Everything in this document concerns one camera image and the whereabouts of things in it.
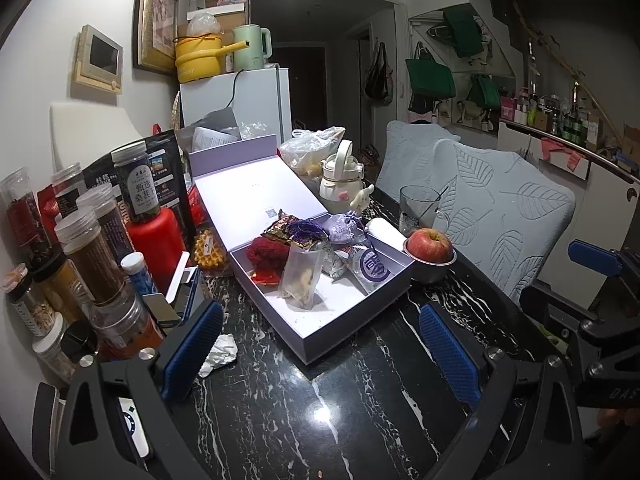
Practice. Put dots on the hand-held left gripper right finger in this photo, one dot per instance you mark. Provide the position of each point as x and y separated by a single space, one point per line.
450 355

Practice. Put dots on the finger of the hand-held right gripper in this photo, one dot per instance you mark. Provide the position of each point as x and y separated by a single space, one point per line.
595 259
540 300

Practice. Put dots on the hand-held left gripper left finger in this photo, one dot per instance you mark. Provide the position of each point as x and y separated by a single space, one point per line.
192 355

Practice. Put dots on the silver purple snack packet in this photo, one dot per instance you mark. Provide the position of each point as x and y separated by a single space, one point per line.
374 270

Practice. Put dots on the red knit cloth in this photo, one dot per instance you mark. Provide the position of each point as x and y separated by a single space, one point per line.
267 255

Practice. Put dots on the translucent pouch of dried slices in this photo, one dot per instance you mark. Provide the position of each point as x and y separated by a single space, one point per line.
300 280

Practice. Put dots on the white printed snack packet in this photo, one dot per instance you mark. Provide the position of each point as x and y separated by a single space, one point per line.
334 264

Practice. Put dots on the dark gold snack packet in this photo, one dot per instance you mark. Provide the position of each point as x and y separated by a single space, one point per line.
280 230

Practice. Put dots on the lavender fabric sachet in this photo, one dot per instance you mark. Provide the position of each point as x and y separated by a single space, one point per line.
342 228

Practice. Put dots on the lavender gift box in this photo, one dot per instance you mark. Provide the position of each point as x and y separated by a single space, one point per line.
250 195

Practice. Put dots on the person's right hand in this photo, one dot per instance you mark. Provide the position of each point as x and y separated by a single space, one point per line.
617 417

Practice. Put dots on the crumpled white tissue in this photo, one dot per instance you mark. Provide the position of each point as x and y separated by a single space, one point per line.
220 355

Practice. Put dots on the metal bowl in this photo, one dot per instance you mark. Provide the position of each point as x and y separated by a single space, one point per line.
432 272

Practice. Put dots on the grey leaf-embossed chair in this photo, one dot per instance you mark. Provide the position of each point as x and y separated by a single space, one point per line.
510 220
410 160

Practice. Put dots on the white round device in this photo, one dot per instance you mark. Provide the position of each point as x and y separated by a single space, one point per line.
131 425

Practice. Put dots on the blue tablet tube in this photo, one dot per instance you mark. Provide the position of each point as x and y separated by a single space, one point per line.
139 272

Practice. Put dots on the red bottle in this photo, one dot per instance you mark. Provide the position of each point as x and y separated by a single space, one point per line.
155 250

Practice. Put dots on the red apple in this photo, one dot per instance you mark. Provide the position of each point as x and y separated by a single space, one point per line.
429 245

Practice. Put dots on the white roll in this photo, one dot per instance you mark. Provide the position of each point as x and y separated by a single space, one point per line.
387 234

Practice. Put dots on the group of clear plastic jars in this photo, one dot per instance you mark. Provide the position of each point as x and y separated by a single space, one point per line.
92 255

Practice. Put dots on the glass mug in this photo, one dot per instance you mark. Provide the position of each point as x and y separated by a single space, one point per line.
415 210

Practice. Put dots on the row of bottles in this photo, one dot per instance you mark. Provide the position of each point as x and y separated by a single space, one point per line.
555 115

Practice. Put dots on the black snack pouch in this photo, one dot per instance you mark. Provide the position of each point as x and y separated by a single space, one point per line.
167 175

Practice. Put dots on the bamboo pole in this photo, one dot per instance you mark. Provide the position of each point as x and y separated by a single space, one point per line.
570 70

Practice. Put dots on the green tote bag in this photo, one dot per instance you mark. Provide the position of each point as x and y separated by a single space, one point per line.
430 80
484 95
462 32

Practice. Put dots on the cream kettle-shaped bottle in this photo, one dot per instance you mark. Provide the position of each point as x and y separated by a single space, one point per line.
340 185

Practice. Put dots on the red packet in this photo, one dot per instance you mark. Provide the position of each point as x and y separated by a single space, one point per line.
47 202

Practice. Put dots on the clear plastic bag of food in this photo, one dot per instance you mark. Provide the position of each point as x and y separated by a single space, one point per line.
305 152

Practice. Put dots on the crumpled clear plastic bag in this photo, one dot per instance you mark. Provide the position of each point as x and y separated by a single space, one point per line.
257 131

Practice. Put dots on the grey paper bag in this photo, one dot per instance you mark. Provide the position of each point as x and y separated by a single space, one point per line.
220 122

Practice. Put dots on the woven round fan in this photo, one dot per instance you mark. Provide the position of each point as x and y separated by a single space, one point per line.
176 110

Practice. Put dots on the white mini fridge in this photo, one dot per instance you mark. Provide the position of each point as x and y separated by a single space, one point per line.
260 100

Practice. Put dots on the dark hanging bag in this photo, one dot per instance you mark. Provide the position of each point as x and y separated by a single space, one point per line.
379 80

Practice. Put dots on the dark door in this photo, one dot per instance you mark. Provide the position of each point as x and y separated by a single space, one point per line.
305 85

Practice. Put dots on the yellow pot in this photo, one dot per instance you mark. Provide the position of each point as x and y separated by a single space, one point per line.
197 60

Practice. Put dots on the green electric kettle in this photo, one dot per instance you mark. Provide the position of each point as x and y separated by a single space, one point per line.
250 50

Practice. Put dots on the translucent plastic bag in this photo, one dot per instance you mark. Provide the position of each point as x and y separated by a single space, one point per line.
202 25

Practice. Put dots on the framed picture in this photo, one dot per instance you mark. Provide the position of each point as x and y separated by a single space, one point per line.
157 17

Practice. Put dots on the cardboard box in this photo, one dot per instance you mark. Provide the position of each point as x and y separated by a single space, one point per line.
232 15

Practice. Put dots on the wall intercom panel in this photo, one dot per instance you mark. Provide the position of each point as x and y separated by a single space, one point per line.
100 57

